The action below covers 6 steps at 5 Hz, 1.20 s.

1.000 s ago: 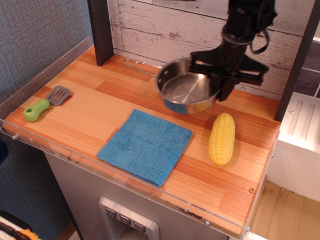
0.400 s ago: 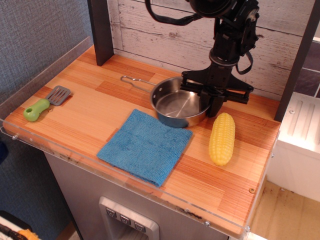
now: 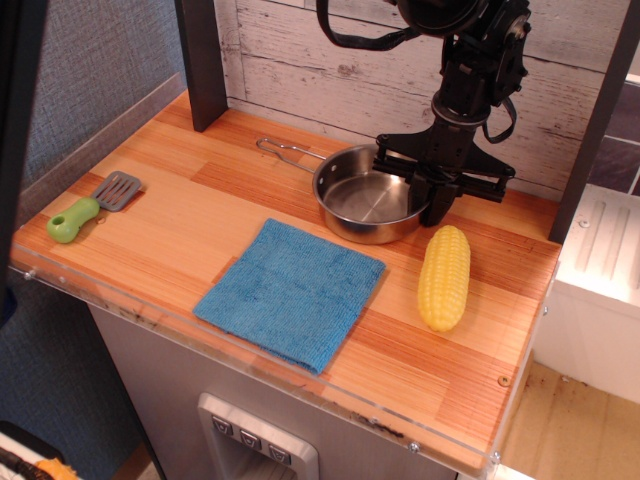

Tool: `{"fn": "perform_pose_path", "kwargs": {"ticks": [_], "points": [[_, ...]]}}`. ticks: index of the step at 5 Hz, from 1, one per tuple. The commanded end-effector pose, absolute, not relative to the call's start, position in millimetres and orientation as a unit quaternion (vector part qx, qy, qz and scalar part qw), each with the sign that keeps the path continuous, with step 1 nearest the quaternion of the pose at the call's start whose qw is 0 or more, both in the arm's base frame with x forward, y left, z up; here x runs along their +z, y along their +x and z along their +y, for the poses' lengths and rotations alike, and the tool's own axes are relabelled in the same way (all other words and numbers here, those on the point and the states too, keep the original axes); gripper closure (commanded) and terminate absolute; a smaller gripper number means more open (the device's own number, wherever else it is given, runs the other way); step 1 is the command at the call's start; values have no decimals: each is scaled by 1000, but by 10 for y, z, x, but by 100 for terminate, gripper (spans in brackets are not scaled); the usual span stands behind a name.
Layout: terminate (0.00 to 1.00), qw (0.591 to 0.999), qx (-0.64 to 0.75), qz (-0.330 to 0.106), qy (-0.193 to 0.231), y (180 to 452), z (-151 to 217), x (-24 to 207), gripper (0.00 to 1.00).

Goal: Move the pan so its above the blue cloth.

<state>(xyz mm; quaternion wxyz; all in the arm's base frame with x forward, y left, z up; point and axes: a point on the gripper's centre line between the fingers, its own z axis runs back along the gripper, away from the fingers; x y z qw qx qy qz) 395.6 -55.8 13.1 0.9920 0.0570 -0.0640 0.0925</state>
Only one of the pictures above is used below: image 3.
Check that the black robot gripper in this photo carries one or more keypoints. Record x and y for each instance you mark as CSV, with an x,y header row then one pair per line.
x,y
443,162

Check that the small steel pan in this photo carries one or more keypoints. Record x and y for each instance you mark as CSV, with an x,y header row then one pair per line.
x,y
356,201

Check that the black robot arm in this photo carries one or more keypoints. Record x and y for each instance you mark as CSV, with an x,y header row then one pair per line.
x,y
481,67

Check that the blue cloth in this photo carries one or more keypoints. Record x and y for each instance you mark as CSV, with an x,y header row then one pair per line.
x,y
292,294

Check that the yellow toy corn cob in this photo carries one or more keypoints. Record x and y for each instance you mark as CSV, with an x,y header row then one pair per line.
x,y
444,279

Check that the white toy sink unit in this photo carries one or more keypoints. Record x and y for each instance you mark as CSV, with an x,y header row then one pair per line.
x,y
590,329

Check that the clear acrylic edge guard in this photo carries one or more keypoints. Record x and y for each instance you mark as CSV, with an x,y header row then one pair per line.
x,y
204,197

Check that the silver ice dispenser panel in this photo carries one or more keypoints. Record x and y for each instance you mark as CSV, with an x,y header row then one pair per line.
x,y
244,446

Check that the grey toy fridge cabinet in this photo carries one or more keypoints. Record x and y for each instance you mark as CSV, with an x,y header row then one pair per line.
x,y
164,381

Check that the orange toy at corner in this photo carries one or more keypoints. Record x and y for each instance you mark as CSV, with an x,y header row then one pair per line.
x,y
51,469

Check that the dark right shelf post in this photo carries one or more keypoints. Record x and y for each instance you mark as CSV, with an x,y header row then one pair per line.
x,y
618,68

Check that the dark shelf post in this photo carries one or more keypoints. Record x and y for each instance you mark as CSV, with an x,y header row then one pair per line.
x,y
203,63
618,68

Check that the dark left shelf post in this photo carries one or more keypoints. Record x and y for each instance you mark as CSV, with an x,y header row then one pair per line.
x,y
203,63

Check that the green handled grey spatula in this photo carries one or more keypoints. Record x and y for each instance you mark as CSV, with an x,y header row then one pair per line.
x,y
112,195

